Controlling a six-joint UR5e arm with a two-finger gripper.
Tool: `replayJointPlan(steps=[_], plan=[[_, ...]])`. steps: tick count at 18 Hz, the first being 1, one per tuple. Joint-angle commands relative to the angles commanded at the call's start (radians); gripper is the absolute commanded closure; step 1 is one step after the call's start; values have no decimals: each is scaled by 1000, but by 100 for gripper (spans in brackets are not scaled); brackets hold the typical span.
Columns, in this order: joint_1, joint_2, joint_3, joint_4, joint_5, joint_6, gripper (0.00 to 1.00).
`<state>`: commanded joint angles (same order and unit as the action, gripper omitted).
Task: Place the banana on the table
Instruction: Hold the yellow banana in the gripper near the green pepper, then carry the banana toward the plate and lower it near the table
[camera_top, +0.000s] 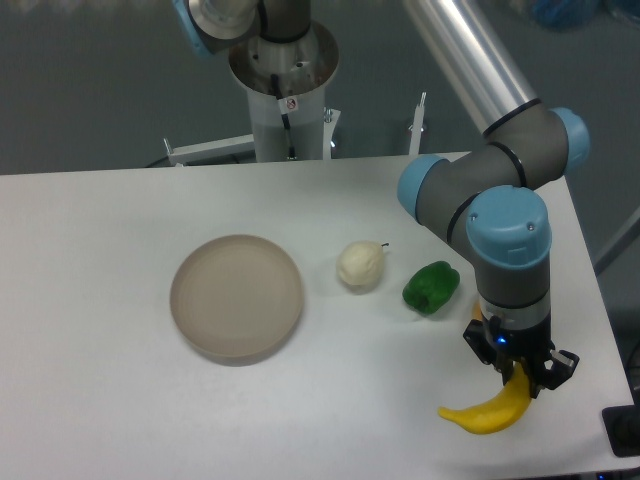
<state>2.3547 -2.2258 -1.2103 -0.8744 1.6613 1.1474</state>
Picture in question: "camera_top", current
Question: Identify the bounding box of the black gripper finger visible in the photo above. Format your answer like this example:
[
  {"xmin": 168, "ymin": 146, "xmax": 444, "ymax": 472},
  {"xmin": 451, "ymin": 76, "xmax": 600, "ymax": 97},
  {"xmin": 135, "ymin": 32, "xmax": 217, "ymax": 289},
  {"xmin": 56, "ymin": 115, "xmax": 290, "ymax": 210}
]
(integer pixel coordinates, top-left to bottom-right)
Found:
[
  {"xmin": 524, "ymin": 350, "xmax": 580, "ymax": 399},
  {"xmin": 463, "ymin": 319, "xmax": 510, "ymax": 385}
]

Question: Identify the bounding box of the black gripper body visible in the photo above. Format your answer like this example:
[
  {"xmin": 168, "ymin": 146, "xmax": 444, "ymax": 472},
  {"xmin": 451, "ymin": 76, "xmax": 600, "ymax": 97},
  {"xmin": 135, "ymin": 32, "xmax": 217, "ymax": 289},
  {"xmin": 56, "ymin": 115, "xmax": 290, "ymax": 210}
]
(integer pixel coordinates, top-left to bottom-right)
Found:
[{"xmin": 473, "ymin": 298, "xmax": 554, "ymax": 361}]

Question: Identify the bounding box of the yellow banana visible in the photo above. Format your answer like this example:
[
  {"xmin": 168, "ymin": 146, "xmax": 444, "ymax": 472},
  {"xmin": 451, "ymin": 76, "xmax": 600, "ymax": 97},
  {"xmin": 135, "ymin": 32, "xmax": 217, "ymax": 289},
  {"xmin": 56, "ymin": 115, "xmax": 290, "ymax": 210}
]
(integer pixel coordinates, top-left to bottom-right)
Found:
[{"xmin": 437, "ymin": 299, "xmax": 532, "ymax": 436}]

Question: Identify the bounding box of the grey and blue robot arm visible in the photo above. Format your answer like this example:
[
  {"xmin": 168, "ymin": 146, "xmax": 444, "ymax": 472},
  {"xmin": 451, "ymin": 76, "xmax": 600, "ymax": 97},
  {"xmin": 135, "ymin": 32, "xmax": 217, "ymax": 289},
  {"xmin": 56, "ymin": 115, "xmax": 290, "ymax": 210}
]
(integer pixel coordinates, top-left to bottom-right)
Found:
[{"xmin": 174, "ymin": 1, "xmax": 590, "ymax": 397}]

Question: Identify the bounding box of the green bell pepper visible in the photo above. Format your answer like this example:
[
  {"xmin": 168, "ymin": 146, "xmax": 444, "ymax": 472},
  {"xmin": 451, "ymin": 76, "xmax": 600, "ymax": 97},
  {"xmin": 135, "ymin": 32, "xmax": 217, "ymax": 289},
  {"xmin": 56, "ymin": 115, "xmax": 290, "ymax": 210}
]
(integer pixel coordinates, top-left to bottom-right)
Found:
[{"xmin": 402, "ymin": 261, "xmax": 460, "ymax": 315}]

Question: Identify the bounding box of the black device at table edge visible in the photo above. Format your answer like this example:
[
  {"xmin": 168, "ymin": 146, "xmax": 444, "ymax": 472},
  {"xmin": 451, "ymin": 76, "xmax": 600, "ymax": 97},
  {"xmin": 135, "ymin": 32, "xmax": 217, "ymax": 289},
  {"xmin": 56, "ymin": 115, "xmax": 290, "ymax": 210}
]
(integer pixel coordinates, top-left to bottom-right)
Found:
[{"xmin": 602, "ymin": 405, "xmax": 639, "ymax": 458}]

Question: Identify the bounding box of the white pear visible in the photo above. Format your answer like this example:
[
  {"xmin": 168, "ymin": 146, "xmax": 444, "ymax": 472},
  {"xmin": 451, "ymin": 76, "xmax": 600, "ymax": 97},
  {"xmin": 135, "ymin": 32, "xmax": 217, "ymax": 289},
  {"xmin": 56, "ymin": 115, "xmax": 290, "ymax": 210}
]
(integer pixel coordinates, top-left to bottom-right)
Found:
[{"xmin": 335, "ymin": 240, "xmax": 390, "ymax": 294}]

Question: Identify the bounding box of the beige round plate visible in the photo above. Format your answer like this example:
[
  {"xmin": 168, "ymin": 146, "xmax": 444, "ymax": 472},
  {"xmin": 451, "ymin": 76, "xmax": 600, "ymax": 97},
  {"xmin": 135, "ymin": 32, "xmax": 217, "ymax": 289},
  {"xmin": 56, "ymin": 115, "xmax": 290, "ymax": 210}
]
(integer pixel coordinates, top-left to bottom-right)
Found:
[{"xmin": 170, "ymin": 234, "xmax": 304, "ymax": 366}]

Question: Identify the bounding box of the white metal frame post right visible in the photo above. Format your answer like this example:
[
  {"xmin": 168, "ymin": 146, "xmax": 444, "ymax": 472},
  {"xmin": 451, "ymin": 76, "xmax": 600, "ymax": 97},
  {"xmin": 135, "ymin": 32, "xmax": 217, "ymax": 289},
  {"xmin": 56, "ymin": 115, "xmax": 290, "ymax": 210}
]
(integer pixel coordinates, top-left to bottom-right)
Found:
[{"xmin": 408, "ymin": 91, "xmax": 427, "ymax": 155}]

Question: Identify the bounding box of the white metal frame bracket left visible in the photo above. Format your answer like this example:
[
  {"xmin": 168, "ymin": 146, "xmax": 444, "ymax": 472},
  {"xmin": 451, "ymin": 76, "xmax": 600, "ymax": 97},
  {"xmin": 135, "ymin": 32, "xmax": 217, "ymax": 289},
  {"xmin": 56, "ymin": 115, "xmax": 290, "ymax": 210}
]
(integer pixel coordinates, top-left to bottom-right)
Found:
[{"xmin": 163, "ymin": 134, "xmax": 255, "ymax": 166}]

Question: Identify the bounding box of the black cable on pedestal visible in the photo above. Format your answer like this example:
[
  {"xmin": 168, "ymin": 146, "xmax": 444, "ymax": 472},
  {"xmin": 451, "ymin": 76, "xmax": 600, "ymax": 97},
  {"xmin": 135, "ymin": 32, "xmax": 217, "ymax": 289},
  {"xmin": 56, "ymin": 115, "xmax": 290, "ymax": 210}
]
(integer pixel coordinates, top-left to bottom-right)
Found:
[{"xmin": 270, "ymin": 73, "xmax": 300, "ymax": 162}]

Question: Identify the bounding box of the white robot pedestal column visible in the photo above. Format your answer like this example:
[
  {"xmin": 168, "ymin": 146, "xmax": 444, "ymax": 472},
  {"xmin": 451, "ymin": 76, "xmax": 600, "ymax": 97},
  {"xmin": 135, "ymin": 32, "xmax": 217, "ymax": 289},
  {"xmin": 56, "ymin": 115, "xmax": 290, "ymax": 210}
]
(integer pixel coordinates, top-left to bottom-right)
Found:
[{"xmin": 229, "ymin": 21, "xmax": 339, "ymax": 162}]

